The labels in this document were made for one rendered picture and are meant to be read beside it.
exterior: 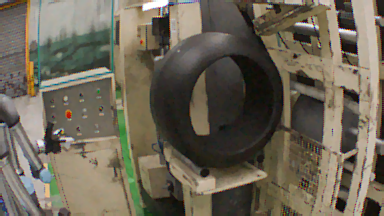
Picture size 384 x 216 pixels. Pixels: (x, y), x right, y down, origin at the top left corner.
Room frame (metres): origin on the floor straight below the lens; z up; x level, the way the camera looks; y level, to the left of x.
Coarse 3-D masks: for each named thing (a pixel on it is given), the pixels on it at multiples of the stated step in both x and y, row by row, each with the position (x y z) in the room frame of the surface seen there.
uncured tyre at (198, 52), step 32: (160, 64) 1.80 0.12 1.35; (192, 64) 1.63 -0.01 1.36; (256, 64) 1.99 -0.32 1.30; (160, 96) 1.67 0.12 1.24; (256, 96) 2.02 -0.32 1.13; (160, 128) 1.73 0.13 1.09; (192, 128) 1.62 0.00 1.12; (224, 128) 2.00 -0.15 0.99; (256, 128) 1.94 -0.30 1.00; (192, 160) 1.67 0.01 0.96; (224, 160) 1.67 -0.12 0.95
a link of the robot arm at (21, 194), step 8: (0, 144) 0.89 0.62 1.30; (0, 152) 0.88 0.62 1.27; (8, 152) 0.92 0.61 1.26; (0, 160) 0.87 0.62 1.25; (8, 160) 0.91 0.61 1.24; (0, 168) 0.87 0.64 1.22; (8, 168) 0.89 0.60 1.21; (8, 176) 0.87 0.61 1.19; (16, 176) 0.90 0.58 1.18; (8, 184) 0.87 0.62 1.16; (16, 184) 0.88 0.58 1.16; (16, 192) 0.87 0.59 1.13; (24, 192) 0.89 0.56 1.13; (16, 200) 0.87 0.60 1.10; (24, 200) 0.88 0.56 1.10; (32, 200) 0.91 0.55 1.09; (24, 208) 0.87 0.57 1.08; (32, 208) 0.88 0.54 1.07
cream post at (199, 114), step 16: (176, 0) 2.04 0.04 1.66; (192, 0) 2.06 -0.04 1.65; (176, 16) 2.05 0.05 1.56; (192, 16) 2.06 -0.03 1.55; (176, 32) 2.06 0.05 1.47; (192, 32) 2.06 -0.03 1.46; (192, 96) 2.05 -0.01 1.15; (192, 112) 2.05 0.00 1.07; (208, 128) 2.08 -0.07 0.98; (192, 192) 2.04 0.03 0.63; (192, 208) 2.04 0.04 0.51; (208, 208) 2.07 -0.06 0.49
